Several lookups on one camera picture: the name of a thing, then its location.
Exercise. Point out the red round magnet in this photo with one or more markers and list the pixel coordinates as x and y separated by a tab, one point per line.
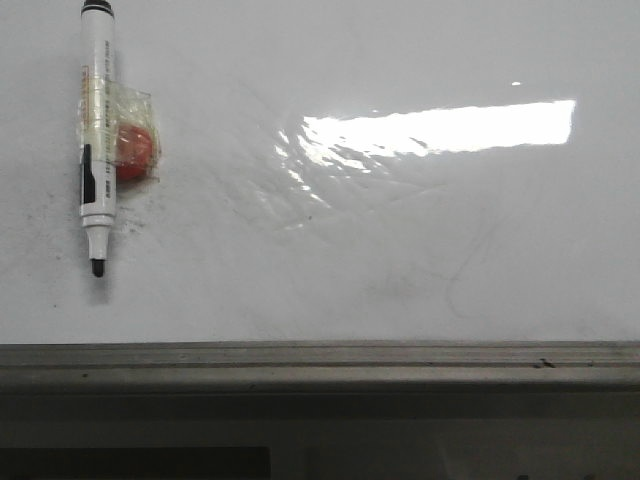
135	151

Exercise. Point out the clear adhesive tape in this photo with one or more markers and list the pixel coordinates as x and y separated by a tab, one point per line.
134	112

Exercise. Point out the white black whiteboard marker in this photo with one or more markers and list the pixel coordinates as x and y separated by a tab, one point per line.
98	184

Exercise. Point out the white whiteboard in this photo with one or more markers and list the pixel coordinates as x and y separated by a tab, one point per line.
333	170

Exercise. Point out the grey aluminium whiteboard frame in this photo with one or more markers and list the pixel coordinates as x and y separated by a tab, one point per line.
334	367

